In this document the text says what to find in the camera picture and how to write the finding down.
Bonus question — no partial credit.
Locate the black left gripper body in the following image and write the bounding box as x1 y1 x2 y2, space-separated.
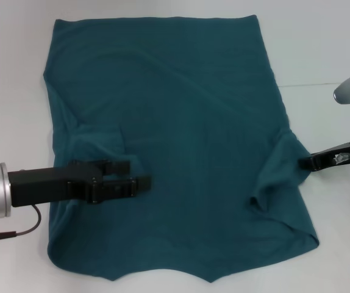
7 159 106 209

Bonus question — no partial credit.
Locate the teal blue shirt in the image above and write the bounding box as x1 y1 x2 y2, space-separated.
42 13 321 275

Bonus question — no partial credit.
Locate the dark left arm cable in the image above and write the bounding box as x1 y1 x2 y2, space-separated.
0 204 42 242

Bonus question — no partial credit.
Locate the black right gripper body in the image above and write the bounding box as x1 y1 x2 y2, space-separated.
310 141 350 172

